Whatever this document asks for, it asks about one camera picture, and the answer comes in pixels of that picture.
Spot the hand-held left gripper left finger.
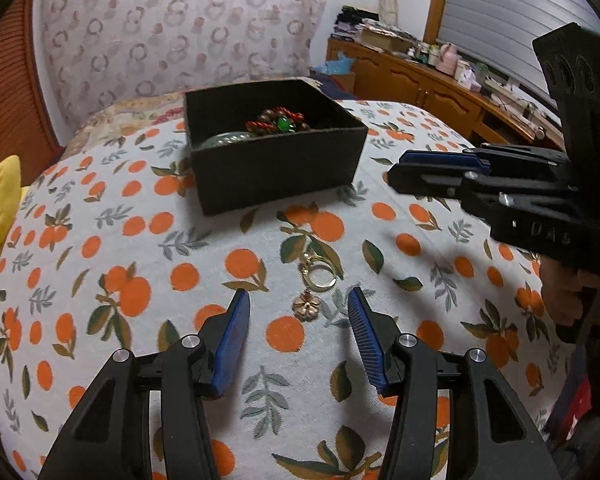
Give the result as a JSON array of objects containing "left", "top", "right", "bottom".
[{"left": 37, "top": 289, "right": 251, "bottom": 480}]

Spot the blue tissue paper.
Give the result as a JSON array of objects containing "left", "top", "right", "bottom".
[{"left": 312, "top": 56, "right": 356, "bottom": 77}]

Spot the navy bed cover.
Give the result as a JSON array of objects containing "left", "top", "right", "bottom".
[{"left": 309, "top": 74, "right": 353, "bottom": 101}]

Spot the wooden window frame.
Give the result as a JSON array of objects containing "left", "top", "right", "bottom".
[{"left": 422, "top": 0, "right": 453, "bottom": 43}]

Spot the grey patterned cloth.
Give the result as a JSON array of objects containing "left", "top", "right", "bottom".
[{"left": 362, "top": 17, "right": 411, "bottom": 36}]

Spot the grey window blind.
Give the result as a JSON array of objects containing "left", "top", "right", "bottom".
[{"left": 437, "top": 0, "right": 600, "bottom": 91}]

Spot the cardboard box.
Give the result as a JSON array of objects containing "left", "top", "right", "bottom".
[{"left": 355, "top": 25, "right": 416, "bottom": 53}]

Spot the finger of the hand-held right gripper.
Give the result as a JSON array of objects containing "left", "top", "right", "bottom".
[
  {"left": 399, "top": 144, "right": 573, "bottom": 171},
  {"left": 387, "top": 162, "right": 581, "bottom": 221}
]

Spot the sheer circle pattern curtain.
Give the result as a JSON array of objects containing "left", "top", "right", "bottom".
[{"left": 30, "top": 0, "right": 331, "bottom": 128}]

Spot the person's right hand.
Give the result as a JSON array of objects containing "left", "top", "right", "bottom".
[{"left": 539, "top": 255, "right": 598, "bottom": 343}]

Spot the black box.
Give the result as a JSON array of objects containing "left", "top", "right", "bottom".
[{"left": 184, "top": 77, "right": 368, "bottom": 216}]

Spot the stack of folded clothes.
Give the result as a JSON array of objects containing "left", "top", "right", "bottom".
[{"left": 332, "top": 5, "right": 381, "bottom": 41}]

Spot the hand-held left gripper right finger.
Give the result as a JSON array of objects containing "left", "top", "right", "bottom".
[{"left": 347, "top": 287, "right": 556, "bottom": 480}]

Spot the gold flower charm keyring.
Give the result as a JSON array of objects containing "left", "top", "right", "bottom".
[{"left": 292, "top": 253, "right": 339, "bottom": 322}]

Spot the pink thermos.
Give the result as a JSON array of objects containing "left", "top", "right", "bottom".
[{"left": 437, "top": 42, "right": 458, "bottom": 73}]

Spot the wooden sideboard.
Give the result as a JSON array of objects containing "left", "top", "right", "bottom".
[{"left": 325, "top": 35, "right": 566, "bottom": 153}]

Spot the brown wooden bead bracelet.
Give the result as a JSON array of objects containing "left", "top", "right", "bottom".
[{"left": 257, "top": 106, "right": 313, "bottom": 133}]

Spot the red cord bracelet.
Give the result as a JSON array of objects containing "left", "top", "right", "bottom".
[{"left": 244, "top": 108, "right": 293, "bottom": 135}]

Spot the orange print tablecloth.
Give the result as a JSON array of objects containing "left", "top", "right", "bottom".
[{"left": 0, "top": 100, "right": 600, "bottom": 480}]

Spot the floral blanket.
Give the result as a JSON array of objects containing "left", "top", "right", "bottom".
[{"left": 67, "top": 92, "right": 191, "bottom": 143}]

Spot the wooden louvred wardrobe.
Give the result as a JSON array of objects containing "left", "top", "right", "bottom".
[{"left": 0, "top": 0, "right": 63, "bottom": 161}]

